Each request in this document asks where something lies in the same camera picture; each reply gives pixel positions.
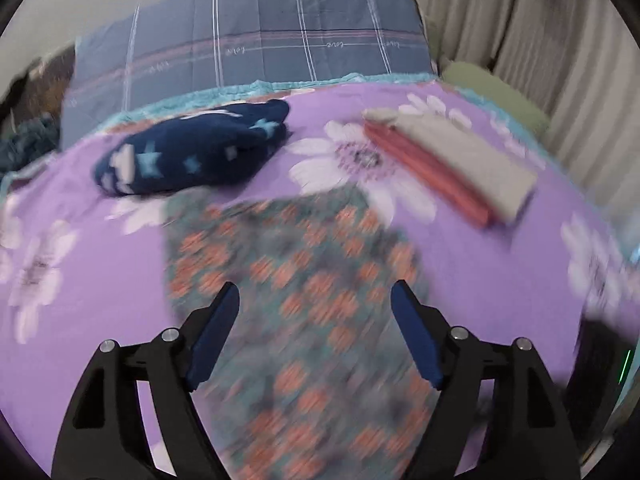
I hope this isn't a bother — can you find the red folded cloth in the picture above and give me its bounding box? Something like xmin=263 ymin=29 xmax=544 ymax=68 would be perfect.
xmin=363 ymin=120 xmax=497 ymax=229

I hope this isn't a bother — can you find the light green pillow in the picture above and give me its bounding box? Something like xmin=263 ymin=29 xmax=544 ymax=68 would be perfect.
xmin=440 ymin=60 xmax=552 ymax=136

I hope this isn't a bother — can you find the beige curtain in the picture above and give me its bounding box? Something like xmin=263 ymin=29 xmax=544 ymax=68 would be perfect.
xmin=424 ymin=0 xmax=628 ymax=206

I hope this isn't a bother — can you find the navy star print garment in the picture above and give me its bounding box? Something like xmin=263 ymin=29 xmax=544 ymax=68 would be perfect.
xmin=91 ymin=100 xmax=292 ymax=198

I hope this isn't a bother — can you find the blue plaid pillow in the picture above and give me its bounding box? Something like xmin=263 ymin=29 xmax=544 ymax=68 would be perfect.
xmin=60 ymin=0 xmax=438 ymax=150

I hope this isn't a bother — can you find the beige folded cloth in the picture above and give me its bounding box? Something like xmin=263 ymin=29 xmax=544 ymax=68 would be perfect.
xmin=362 ymin=107 xmax=540 ymax=226

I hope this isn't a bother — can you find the dark teal knitted cloth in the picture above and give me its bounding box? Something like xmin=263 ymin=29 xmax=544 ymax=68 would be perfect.
xmin=0 ymin=116 xmax=60 ymax=175

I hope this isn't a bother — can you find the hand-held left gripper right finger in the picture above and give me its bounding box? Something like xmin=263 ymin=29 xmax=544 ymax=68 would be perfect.
xmin=390 ymin=280 xmax=583 ymax=480

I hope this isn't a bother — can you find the purple floral bedsheet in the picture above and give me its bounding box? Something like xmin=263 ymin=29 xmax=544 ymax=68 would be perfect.
xmin=0 ymin=72 xmax=640 ymax=480

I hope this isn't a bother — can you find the teal garment with orange flowers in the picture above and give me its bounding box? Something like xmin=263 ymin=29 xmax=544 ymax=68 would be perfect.
xmin=162 ymin=185 xmax=451 ymax=480

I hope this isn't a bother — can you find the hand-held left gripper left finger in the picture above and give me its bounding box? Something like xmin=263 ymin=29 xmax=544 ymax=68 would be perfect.
xmin=51 ymin=281 xmax=241 ymax=480

